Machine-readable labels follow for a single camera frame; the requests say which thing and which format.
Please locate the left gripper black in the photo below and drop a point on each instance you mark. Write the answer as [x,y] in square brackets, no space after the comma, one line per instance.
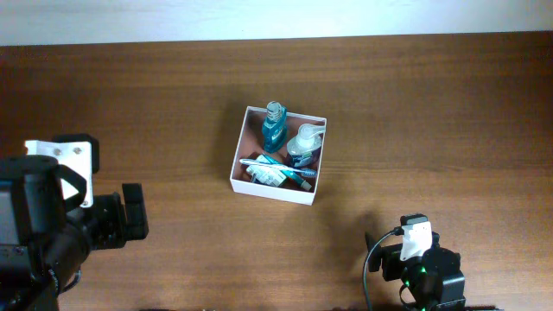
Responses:
[111,221]

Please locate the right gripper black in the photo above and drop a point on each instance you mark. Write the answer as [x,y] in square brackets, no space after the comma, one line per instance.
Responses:
[390,260]

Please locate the blue white toothbrush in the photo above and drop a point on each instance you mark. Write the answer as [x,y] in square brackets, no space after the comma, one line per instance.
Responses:
[304,172]

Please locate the teal toothpaste tube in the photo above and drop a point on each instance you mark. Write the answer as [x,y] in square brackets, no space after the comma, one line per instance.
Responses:
[302,183]

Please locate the dark blue pump soap bottle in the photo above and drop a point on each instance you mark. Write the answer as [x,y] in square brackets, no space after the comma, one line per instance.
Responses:
[305,147]

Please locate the green white soap bar box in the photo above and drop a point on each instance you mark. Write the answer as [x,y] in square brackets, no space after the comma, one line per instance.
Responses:
[267,176]

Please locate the teal mouthwash bottle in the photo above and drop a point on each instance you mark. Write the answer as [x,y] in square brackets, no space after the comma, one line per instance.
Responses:
[274,128]

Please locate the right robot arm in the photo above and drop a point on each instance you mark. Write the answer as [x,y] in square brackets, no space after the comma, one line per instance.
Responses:
[436,283]

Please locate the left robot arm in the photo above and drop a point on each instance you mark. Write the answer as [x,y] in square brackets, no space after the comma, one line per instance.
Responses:
[51,220]

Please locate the white open cardboard box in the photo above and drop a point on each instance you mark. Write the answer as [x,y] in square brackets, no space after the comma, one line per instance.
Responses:
[250,145]

